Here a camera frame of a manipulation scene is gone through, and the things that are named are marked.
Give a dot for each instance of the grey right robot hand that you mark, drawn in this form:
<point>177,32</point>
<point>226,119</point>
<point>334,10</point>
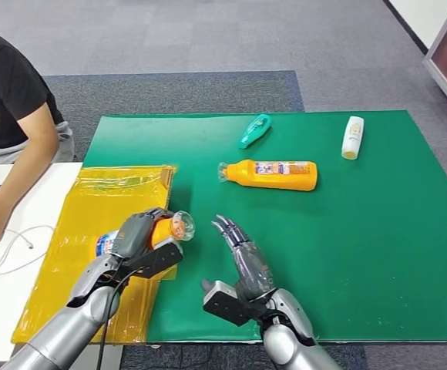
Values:
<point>250,265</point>

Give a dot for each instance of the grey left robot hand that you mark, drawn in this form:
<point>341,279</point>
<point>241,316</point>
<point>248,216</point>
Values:
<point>134,235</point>

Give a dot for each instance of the orange bottle with clear cap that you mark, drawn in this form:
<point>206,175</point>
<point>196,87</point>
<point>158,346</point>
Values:
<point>164,230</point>
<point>273,178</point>

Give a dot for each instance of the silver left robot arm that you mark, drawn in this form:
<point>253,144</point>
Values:
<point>73,321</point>

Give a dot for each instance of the person's forearm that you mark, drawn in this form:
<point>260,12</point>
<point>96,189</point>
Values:
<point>26,158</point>

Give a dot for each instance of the teal bottle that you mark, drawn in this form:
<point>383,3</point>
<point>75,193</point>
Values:
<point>255,130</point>

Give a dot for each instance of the white bottle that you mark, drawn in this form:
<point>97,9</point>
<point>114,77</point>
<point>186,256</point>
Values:
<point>352,137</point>

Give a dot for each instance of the white table board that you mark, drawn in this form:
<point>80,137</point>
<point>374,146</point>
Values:
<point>26,204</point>

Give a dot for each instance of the yellow plastic-wrapped box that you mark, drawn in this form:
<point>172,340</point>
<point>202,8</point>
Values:
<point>92,204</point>

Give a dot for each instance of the green mat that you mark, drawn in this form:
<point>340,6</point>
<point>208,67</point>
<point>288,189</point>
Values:
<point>343,245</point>

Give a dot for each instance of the person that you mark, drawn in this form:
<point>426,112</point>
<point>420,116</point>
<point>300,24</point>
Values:
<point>0,92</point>

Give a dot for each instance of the dark grey carpet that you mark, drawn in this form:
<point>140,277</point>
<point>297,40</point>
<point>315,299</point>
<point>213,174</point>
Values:
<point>169,92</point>

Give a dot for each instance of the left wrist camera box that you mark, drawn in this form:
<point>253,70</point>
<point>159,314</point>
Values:
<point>158,258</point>

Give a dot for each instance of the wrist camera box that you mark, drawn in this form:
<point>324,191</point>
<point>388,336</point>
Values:
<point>227,306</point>
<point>158,258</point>

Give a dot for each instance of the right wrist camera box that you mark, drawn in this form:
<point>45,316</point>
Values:
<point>227,306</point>

